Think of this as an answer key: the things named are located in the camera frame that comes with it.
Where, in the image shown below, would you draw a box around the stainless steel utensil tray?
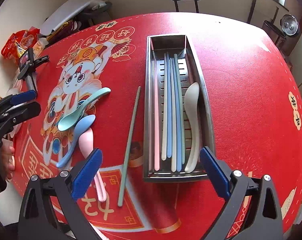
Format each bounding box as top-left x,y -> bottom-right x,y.
143,34 -> 215,183

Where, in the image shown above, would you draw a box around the red printed table mat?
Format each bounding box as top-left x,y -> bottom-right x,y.
15,13 -> 302,239

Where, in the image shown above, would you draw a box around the light blue spoon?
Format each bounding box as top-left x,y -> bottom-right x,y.
56,115 -> 96,168

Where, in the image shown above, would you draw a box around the pink spoon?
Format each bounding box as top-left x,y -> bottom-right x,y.
78,128 -> 107,202

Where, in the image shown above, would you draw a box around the red snack bags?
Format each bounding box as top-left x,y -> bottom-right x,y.
1,27 -> 40,65

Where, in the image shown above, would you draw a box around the person's left hand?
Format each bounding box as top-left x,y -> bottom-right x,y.
1,144 -> 15,182

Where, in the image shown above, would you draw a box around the green chopstick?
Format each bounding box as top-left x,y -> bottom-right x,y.
117,86 -> 141,207
174,54 -> 185,165

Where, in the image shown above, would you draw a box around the mint green spoon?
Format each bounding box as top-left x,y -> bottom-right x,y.
58,87 -> 111,132

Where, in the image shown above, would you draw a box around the electric rice cooker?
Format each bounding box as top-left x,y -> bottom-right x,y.
262,14 -> 301,56

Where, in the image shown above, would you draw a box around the blue chopstick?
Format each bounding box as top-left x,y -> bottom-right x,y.
166,53 -> 172,158
172,58 -> 182,172

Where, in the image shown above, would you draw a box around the white spoon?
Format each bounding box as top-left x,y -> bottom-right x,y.
184,82 -> 200,173

